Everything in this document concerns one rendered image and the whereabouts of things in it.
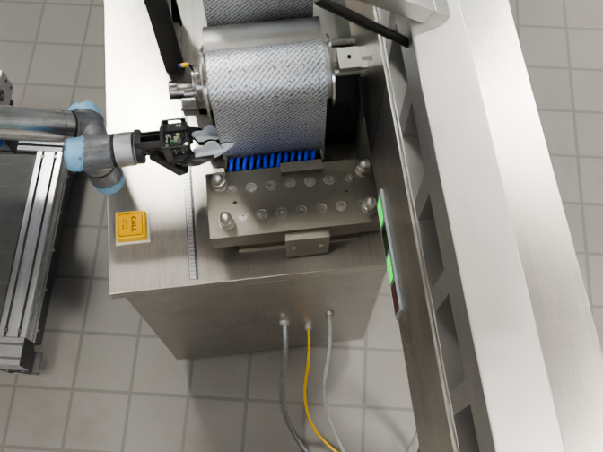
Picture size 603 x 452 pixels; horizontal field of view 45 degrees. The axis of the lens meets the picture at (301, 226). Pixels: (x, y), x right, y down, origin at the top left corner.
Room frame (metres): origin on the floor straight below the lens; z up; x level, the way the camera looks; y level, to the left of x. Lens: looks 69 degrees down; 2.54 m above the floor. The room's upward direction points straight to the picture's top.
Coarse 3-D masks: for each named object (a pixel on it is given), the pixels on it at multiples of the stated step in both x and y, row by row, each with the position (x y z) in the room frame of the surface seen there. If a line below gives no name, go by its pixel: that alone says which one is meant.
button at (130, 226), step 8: (120, 216) 0.66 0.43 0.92; (128, 216) 0.66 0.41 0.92; (136, 216) 0.66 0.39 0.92; (144, 216) 0.66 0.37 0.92; (120, 224) 0.64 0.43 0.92; (128, 224) 0.64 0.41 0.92; (136, 224) 0.64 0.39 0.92; (144, 224) 0.64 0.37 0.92; (120, 232) 0.62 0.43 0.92; (128, 232) 0.62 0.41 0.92; (136, 232) 0.62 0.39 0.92; (144, 232) 0.62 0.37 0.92; (120, 240) 0.60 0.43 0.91; (128, 240) 0.61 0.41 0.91
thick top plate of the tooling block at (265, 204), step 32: (352, 160) 0.76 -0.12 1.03; (224, 192) 0.68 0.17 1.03; (256, 192) 0.68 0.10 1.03; (288, 192) 0.67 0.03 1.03; (320, 192) 0.67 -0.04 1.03; (352, 192) 0.67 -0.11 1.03; (256, 224) 0.60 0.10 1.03; (288, 224) 0.60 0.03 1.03; (320, 224) 0.60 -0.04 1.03; (352, 224) 0.60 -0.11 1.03
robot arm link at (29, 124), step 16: (0, 112) 0.80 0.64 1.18; (16, 112) 0.81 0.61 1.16; (32, 112) 0.82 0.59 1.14; (48, 112) 0.84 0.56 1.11; (64, 112) 0.85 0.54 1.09; (80, 112) 0.87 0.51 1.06; (96, 112) 0.88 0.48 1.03; (0, 128) 0.76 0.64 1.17; (16, 128) 0.78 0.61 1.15; (32, 128) 0.79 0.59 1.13; (48, 128) 0.80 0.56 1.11; (64, 128) 0.81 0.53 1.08; (80, 128) 0.82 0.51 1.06; (96, 128) 0.83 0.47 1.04
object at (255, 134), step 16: (288, 112) 0.78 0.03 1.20; (304, 112) 0.78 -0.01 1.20; (320, 112) 0.79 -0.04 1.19; (224, 128) 0.77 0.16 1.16; (240, 128) 0.77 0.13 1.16; (256, 128) 0.77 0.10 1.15; (272, 128) 0.78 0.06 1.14; (288, 128) 0.78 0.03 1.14; (304, 128) 0.78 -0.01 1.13; (320, 128) 0.79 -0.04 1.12; (240, 144) 0.77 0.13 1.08; (256, 144) 0.77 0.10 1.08; (272, 144) 0.78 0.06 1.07; (288, 144) 0.78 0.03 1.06; (304, 144) 0.78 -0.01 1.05; (320, 144) 0.79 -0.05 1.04
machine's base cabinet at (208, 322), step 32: (224, 288) 0.50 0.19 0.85; (256, 288) 0.51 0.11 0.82; (288, 288) 0.52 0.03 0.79; (320, 288) 0.53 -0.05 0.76; (352, 288) 0.54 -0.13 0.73; (160, 320) 0.48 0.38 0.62; (192, 320) 0.49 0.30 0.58; (224, 320) 0.50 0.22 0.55; (256, 320) 0.51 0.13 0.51; (320, 320) 0.53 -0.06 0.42; (352, 320) 0.54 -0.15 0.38; (192, 352) 0.49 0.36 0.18; (224, 352) 0.50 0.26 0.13
